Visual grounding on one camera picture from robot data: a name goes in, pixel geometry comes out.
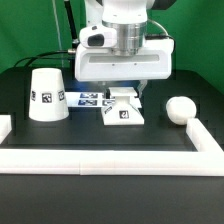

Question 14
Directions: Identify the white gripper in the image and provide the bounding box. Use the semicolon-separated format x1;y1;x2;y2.
75;39;174;99

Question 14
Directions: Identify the white lamp base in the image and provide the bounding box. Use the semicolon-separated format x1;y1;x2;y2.
101;87;144;125

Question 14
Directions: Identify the white lamp bulb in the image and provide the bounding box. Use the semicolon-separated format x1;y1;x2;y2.
166;96;197;125

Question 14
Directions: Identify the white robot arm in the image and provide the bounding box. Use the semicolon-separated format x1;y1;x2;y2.
75;0;176;91

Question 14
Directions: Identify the white lamp shade cone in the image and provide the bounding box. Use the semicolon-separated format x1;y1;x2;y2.
29;68;69;122

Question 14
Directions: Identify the white marker sheet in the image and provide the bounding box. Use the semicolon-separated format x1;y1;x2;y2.
65;92;114;108

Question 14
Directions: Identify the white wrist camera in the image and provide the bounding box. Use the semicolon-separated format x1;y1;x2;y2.
79;24;117;48

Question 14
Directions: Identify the black cable conduit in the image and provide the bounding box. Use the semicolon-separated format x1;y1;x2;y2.
63;0;81;48

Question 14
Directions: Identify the black cable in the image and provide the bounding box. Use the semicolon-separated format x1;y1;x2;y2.
13;49;78;68

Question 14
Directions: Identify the white frame border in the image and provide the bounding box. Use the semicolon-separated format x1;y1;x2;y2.
0;114;224;177

